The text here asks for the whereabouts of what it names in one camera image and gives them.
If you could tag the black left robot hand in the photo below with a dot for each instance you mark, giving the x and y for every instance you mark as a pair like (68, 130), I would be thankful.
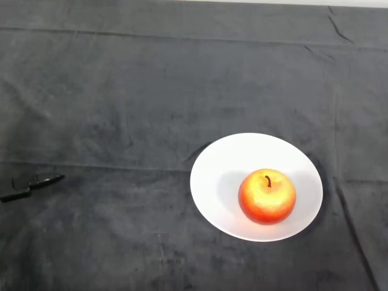
(45, 181)

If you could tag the red yellow apple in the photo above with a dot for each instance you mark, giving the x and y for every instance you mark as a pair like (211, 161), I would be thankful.
(266, 200)

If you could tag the white round plate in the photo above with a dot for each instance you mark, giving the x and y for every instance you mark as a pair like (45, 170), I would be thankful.
(218, 197)

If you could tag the black table cloth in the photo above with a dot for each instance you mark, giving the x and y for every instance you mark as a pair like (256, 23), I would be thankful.
(121, 91)

